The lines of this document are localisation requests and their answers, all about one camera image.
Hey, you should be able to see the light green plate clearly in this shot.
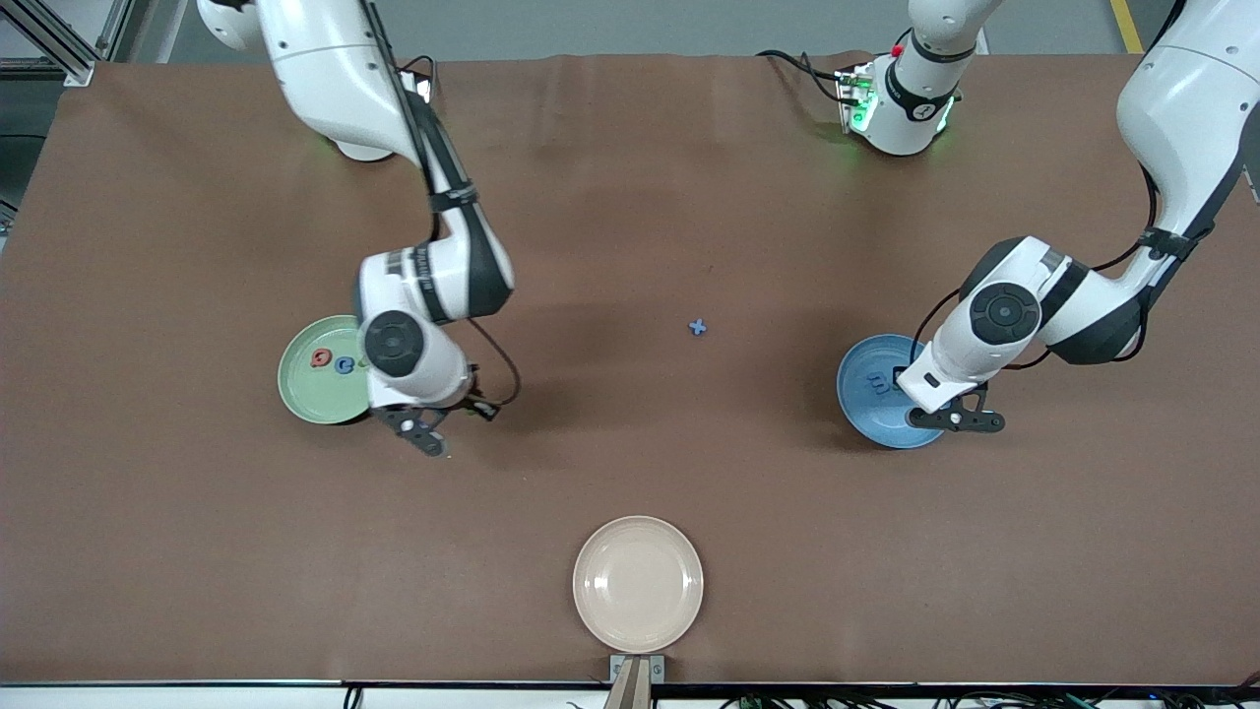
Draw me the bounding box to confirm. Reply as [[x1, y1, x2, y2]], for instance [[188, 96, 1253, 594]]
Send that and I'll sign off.
[[277, 314, 375, 426]]

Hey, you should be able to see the beige plate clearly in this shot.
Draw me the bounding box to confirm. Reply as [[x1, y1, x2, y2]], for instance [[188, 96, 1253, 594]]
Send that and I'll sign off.
[[572, 515, 706, 655]]

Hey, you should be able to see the blue plate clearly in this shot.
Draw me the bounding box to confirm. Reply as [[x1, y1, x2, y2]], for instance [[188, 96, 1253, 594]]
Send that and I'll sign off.
[[836, 334, 951, 451]]

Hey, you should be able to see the black left arm base cable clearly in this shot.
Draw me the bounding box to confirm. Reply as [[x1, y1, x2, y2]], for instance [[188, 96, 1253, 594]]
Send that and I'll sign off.
[[756, 49, 857, 104]]

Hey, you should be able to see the aluminium frame post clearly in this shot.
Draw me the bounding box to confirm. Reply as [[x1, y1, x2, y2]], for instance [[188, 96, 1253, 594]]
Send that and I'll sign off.
[[94, 0, 134, 62]]

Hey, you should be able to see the yellow floor tape strip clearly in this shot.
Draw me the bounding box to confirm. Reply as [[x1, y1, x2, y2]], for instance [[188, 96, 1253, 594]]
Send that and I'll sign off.
[[1110, 0, 1143, 55]]

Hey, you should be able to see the brown table cover sheet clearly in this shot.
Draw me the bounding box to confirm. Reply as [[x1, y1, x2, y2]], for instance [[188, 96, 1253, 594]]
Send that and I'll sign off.
[[0, 51, 1260, 685]]

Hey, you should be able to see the aluminium frame brace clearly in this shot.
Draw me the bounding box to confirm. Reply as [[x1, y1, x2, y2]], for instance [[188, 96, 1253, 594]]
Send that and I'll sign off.
[[0, 0, 97, 88]]

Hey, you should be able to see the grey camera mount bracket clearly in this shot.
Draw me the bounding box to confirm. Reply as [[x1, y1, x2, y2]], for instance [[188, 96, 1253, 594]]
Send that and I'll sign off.
[[602, 654, 666, 709]]

